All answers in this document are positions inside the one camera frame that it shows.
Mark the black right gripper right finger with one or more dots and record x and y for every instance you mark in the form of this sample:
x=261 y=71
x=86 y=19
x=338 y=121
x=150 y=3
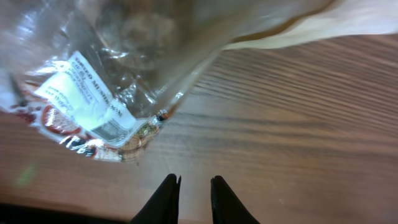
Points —
x=226 y=207

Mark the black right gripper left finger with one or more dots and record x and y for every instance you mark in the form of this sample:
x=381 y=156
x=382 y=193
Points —
x=163 y=206

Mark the silver red crinkled wrapper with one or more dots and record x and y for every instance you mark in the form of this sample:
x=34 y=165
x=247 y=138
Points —
x=52 y=124

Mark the beige brown snack pouch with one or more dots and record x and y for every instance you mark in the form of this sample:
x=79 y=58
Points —
x=109 y=66

